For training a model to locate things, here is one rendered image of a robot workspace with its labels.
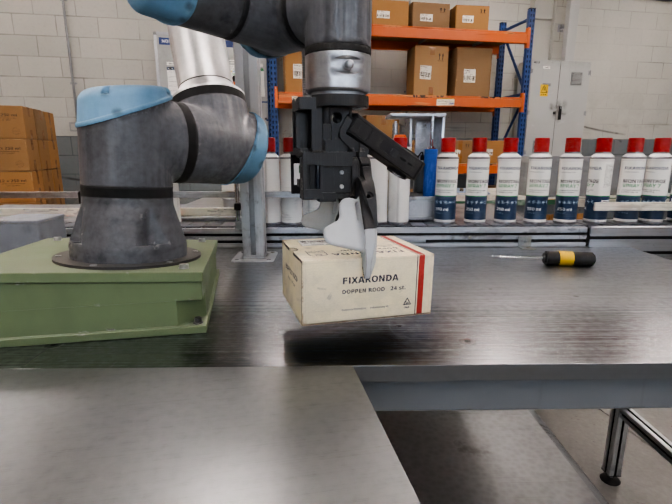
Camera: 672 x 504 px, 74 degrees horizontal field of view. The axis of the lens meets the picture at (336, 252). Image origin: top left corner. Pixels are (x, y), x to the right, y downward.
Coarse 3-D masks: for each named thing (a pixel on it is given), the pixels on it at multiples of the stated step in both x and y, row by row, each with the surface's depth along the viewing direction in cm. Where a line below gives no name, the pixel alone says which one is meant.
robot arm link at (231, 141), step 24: (192, 48) 67; (216, 48) 69; (192, 72) 67; (216, 72) 68; (192, 96) 65; (216, 96) 66; (240, 96) 69; (216, 120) 65; (240, 120) 68; (216, 144) 64; (240, 144) 67; (264, 144) 70; (216, 168) 66; (240, 168) 69
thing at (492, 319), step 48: (240, 288) 75; (432, 288) 75; (480, 288) 75; (528, 288) 75; (576, 288) 75; (624, 288) 75; (192, 336) 56; (240, 336) 56; (288, 336) 56; (336, 336) 56; (384, 336) 56; (432, 336) 56; (480, 336) 56; (528, 336) 56; (576, 336) 56; (624, 336) 56
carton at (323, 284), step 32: (288, 256) 56; (320, 256) 51; (352, 256) 51; (384, 256) 51; (416, 256) 53; (288, 288) 57; (320, 288) 50; (352, 288) 51; (384, 288) 52; (416, 288) 53; (320, 320) 51; (352, 320) 52
